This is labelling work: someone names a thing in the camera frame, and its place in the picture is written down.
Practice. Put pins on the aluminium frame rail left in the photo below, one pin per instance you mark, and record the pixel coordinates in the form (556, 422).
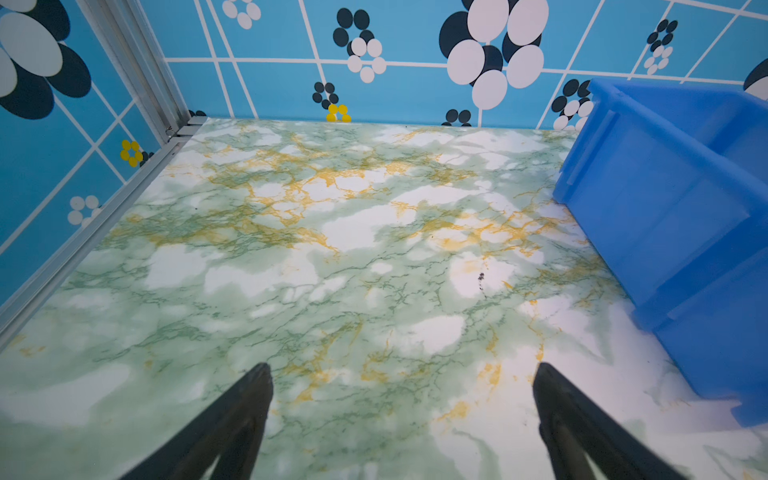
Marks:
(23, 304)

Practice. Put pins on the blue plastic bin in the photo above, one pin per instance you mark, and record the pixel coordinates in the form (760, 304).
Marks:
(669, 184)

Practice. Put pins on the aluminium frame post left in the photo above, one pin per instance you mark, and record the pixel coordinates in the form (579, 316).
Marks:
(124, 31)

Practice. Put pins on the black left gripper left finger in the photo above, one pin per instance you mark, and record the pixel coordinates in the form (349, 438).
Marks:
(225, 438)

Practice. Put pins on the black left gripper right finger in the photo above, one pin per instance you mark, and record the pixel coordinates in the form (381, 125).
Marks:
(582, 440)

